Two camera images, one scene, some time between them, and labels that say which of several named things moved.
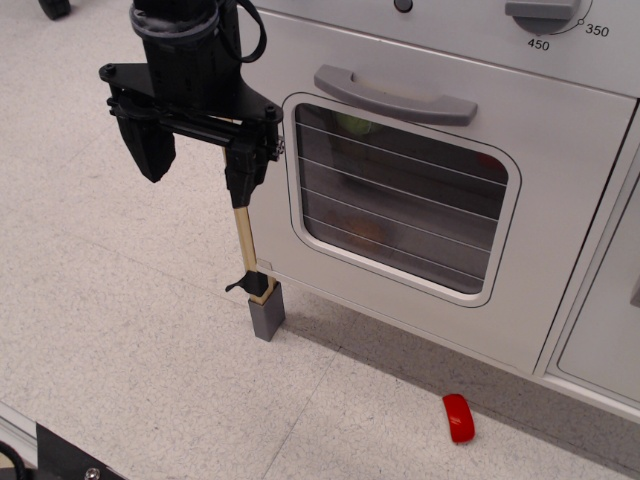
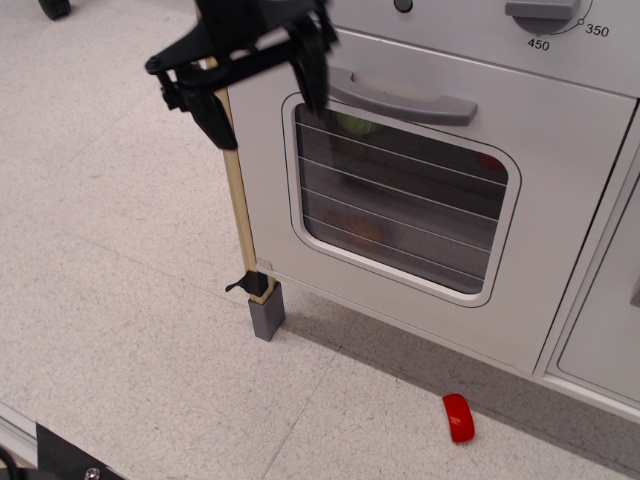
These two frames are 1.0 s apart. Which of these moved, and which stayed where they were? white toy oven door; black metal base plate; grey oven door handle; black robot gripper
Moved: black robot gripper
Stayed: white toy oven door; grey oven door handle; black metal base plate
